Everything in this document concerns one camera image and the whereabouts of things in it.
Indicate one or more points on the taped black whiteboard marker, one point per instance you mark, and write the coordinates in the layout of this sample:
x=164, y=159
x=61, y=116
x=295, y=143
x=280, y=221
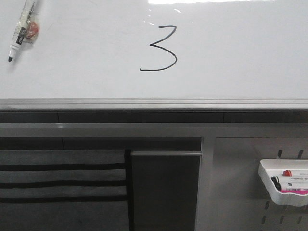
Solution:
x=26, y=28

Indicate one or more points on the dark grey metal panel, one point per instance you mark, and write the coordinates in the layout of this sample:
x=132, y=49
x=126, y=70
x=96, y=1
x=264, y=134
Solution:
x=165, y=187

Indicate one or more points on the grey pegboard panel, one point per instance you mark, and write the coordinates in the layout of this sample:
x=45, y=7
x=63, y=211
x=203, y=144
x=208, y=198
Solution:
x=232, y=196

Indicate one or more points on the white plastic marker tray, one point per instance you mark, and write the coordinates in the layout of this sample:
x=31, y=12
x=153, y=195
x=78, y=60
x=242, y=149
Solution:
x=275, y=167

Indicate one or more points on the grey fabric with black stripes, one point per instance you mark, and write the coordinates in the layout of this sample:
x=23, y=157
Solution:
x=66, y=190

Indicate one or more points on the upper black capped marker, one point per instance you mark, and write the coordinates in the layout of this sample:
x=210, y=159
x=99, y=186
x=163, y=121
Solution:
x=279, y=179

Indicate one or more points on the black capped marker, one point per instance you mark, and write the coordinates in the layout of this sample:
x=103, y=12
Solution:
x=292, y=186
x=279, y=179

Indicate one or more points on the grey metal cross beam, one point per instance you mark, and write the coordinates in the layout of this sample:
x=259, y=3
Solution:
x=271, y=130

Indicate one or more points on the lower black capped marker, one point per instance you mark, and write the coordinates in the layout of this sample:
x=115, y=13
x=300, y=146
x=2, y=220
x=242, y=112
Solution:
x=292, y=186

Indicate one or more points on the red capped marker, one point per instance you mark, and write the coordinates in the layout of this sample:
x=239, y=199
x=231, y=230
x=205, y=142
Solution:
x=295, y=173

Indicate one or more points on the white whiteboard with metal frame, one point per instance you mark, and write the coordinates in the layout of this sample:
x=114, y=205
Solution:
x=158, y=54

